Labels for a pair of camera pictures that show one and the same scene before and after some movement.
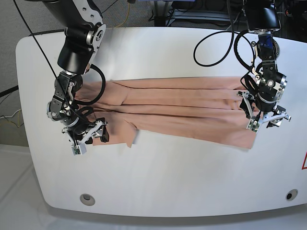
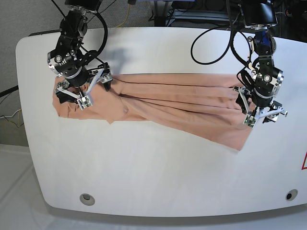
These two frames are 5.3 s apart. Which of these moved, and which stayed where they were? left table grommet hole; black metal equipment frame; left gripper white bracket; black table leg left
Moved: left gripper white bracket
Stayed: black table leg left; left table grommet hole; black metal equipment frame
